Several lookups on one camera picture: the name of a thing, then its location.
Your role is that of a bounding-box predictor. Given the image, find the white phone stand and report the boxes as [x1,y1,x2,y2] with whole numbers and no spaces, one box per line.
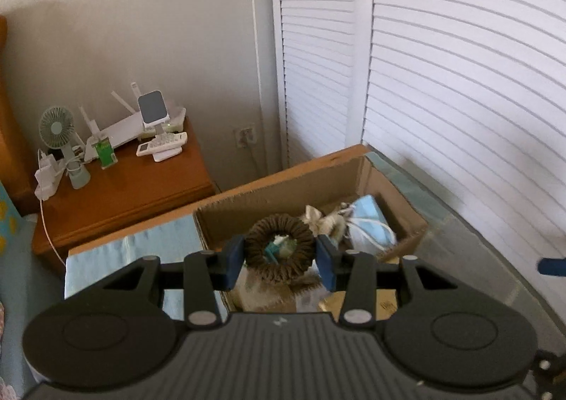
[137,91,182,162]

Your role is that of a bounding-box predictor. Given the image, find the brown woven ring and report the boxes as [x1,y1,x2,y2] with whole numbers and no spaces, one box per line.
[244,214,317,283]

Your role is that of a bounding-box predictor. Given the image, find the beige drawstring pouch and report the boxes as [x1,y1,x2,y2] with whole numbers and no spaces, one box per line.
[305,203,354,246]

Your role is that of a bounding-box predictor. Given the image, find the white louvered door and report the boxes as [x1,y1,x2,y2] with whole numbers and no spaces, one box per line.
[267,0,374,166]
[360,0,566,277]

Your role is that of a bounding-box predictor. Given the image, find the white power strip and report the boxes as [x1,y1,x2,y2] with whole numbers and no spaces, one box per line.
[34,149,67,202]

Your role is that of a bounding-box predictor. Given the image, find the small white desk fan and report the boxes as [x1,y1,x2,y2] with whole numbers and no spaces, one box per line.
[39,105,91,190]

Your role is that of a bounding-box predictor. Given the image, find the yellow printed bag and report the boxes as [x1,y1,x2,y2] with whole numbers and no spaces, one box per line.
[0,181,21,257]

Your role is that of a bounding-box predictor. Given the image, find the white router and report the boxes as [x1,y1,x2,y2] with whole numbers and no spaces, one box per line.
[79,82,186,162]

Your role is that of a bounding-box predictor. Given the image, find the white remote control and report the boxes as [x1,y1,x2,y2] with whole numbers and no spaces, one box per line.
[135,132,188,157]

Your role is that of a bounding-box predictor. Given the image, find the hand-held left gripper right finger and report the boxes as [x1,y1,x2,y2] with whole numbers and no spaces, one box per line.
[316,234,483,327]

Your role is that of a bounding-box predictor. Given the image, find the blue face mask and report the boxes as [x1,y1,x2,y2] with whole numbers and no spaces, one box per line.
[347,194,397,257]

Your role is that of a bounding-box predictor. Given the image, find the white power cable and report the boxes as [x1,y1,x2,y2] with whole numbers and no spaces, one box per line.
[39,197,68,270]

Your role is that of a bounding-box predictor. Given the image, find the cardboard box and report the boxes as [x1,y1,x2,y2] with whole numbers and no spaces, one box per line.
[193,155,429,317]

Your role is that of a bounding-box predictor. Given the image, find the white wall outlet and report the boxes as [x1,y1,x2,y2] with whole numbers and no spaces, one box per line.
[234,125,258,148]

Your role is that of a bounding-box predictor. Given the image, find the wooden nightstand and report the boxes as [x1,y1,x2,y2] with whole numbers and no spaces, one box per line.
[32,117,217,268]

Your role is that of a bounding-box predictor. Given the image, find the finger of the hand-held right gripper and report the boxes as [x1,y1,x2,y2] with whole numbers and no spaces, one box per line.
[537,256,566,277]
[528,349,566,400]

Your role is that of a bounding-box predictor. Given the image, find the wooden headboard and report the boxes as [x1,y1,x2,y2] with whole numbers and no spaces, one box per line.
[0,15,27,215]

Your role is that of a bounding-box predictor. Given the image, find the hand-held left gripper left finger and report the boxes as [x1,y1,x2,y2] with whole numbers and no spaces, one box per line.
[88,236,246,330]

